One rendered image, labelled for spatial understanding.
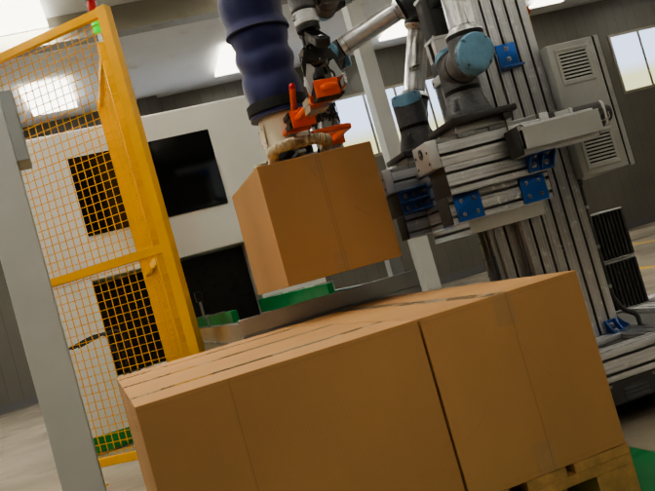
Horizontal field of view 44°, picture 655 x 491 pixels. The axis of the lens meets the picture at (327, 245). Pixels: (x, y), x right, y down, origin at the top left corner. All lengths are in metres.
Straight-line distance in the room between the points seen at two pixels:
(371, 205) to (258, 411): 1.23
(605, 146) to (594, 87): 0.21
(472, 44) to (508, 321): 1.00
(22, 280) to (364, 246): 1.50
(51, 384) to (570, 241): 2.10
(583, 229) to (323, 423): 1.53
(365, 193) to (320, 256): 0.26
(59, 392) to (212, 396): 1.95
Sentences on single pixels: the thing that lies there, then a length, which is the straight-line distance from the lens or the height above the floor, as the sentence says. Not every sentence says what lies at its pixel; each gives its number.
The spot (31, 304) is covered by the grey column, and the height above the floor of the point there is 0.89.
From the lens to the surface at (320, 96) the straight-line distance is 2.36.
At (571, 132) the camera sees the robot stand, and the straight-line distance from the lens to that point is 2.59.
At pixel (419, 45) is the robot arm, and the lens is 3.29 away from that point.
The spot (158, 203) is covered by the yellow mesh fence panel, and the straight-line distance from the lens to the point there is 3.63.
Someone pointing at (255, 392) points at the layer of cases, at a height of 0.50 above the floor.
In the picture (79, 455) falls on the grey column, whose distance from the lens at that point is 3.53.
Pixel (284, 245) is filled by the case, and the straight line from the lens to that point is 2.60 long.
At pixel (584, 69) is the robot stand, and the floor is 1.12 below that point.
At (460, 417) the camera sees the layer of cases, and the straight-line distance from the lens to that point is 1.76.
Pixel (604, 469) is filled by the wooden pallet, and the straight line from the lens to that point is 1.94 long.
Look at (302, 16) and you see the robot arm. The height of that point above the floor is 1.43.
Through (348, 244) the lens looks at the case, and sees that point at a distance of 2.65.
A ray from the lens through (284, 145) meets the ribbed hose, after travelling 2.77.
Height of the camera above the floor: 0.69
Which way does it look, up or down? 2 degrees up
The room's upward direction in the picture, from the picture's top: 16 degrees counter-clockwise
